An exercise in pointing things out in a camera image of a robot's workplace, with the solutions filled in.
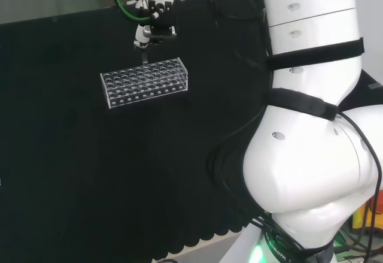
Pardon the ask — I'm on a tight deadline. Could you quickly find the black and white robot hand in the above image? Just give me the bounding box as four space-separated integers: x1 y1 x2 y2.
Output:
133 0 181 51

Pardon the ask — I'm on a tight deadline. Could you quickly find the clear plastic test tube rack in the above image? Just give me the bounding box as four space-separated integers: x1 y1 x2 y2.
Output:
99 56 190 110

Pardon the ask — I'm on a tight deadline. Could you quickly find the black bench cloth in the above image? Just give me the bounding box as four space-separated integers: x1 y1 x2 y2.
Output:
0 0 383 262

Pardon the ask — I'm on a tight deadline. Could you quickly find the yellow box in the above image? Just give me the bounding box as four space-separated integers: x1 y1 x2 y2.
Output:
352 202 375 231

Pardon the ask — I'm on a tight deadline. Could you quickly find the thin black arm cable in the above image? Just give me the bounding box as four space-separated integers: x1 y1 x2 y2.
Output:
336 111 383 263

